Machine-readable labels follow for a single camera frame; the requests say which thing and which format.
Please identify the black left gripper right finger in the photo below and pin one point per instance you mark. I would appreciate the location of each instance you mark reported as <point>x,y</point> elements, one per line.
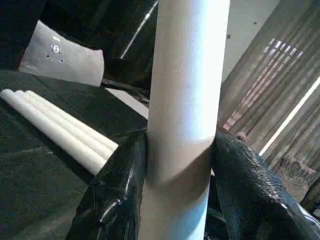
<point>250,195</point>

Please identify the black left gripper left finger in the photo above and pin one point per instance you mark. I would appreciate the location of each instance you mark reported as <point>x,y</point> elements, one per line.
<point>115,200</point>

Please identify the black work mat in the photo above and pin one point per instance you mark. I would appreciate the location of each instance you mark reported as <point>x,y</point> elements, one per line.
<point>37,187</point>

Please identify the white flat board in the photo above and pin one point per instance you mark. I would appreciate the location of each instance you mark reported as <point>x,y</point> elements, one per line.
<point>130,102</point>

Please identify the grey cushion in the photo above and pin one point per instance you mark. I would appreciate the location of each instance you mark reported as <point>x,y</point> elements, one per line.
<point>70,60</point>

